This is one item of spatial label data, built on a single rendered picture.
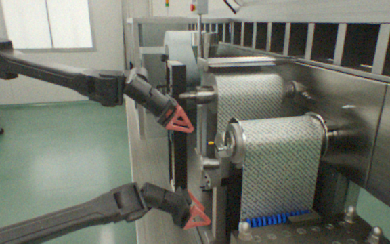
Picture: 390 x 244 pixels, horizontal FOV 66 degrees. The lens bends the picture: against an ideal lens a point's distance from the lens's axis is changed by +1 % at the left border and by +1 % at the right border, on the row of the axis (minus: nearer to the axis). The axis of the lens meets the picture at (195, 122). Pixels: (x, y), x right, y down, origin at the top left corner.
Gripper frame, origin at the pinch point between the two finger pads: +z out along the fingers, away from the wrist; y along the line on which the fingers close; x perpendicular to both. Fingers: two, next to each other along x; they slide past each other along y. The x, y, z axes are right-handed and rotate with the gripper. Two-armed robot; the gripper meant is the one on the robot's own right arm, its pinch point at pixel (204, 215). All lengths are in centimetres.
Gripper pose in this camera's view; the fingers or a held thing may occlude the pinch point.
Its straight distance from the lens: 89.2
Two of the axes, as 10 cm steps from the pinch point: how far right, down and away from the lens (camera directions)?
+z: 8.3, 4.2, 3.6
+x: 4.9, -8.5, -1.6
